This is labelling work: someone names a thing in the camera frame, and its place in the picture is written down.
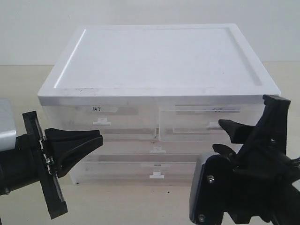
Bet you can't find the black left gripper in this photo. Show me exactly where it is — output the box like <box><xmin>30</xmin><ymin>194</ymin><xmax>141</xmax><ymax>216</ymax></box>
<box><xmin>0</xmin><ymin>111</ymin><xmax>103</xmax><ymax>219</ymax></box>

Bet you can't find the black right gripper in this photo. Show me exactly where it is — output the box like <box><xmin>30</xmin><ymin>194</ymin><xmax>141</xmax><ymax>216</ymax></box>
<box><xmin>212</xmin><ymin>95</ymin><xmax>300</xmax><ymax>225</ymax></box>

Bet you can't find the bottom wide clear drawer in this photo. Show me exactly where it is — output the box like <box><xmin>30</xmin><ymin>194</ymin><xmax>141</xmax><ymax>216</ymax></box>
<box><xmin>70</xmin><ymin>161</ymin><xmax>196</xmax><ymax>183</ymax></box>

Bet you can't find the wide clear drawer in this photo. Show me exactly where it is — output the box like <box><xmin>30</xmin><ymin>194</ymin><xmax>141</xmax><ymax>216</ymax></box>
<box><xmin>70</xmin><ymin>161</ymin><xmax>196</xmax><ymax>183</ymax></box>
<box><xmin>92</xmin><ymin>141</ymin><xmax>213</xmax><ymax>155</ymax></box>

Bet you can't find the middle wide clear drawer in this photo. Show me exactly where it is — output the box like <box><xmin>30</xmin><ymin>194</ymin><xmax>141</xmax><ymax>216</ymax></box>
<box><xmin>92</xmin><ymin>141</ymin><xmax>213</xmax><ymax>155</ymax></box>

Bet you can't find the translucent plastic drawer cabinet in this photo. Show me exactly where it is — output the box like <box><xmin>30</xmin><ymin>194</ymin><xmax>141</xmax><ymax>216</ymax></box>
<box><xmin>38</xmin><ymin>24</ymin><xmax>281</xmax><ymax>174</ymax></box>

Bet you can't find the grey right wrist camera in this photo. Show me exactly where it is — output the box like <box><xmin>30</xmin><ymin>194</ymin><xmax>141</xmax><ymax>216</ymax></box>
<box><xmin>189</xmin><ymin>153</ymin><xmax>231</xmax><ymax>225</ymax></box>

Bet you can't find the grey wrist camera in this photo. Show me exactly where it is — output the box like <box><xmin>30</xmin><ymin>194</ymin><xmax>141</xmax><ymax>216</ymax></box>
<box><xmin>189</xmin><ymin>153</ymin><xmax>231</xmax><ymax>225</ymax></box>
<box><xmin>0</xmin><ymin>98</ymin><xmax>16</xmax><ymax>151</ymax></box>

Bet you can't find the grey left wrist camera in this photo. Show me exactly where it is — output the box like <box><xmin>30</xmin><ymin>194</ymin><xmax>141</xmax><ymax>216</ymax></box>
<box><xmin>0</xmin><ymin>98</ymin><xmax>16</xmax><ymax>151</ymax></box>

